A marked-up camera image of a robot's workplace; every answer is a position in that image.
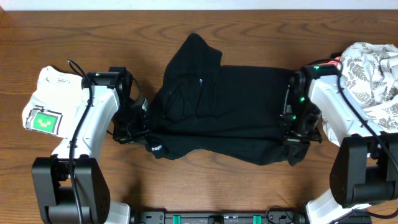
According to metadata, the black t-shirt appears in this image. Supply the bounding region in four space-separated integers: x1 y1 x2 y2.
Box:
146 33 309 166

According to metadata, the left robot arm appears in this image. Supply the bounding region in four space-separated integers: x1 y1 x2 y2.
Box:
22 67 149 223

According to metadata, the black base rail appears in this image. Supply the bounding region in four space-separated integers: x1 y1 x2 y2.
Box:
129 209 310 224

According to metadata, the white fern-print garment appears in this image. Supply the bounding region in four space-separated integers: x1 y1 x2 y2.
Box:
333 42 397 133

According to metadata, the folded white pixel-print t-shirt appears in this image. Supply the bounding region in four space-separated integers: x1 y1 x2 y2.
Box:
22 66 82 138

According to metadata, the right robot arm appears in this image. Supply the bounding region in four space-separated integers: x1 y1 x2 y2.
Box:
280 64 397 223

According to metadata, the coral pink garment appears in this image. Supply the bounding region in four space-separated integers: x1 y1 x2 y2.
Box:
326 57 341 67

